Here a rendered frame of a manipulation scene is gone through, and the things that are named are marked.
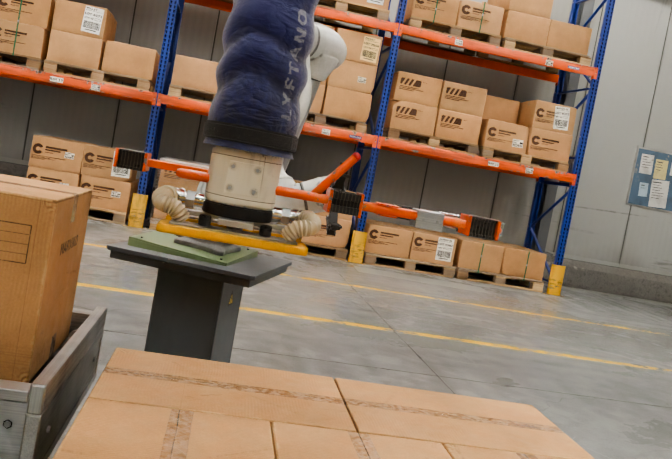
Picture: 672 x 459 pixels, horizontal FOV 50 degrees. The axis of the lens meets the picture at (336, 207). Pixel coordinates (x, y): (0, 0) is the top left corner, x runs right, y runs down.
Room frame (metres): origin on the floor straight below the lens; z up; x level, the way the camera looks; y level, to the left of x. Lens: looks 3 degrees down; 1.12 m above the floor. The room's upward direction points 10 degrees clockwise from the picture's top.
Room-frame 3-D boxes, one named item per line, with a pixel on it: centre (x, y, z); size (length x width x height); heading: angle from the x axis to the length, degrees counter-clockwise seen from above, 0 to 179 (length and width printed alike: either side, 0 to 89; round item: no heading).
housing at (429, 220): (1.81, -0.23, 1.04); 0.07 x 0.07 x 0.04; 8
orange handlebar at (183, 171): (1.90, 0.05, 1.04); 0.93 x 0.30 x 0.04; 98
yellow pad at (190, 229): (1.66, 0.22, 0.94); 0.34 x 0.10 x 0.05; 98
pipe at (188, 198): (1.75, 0.23, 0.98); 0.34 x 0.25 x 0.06; 98
